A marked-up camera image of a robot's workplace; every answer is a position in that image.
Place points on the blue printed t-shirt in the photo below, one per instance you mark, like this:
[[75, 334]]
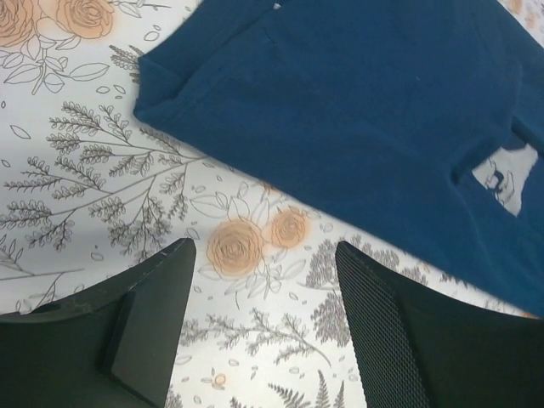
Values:
[[419, 122]]

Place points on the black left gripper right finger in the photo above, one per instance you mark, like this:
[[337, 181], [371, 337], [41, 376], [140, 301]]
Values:
[[416, 347]]

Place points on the floral patterned tablecloth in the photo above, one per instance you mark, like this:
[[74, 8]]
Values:
[[87, 191]]

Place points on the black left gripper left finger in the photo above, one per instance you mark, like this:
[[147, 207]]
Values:
[[111, 345]]

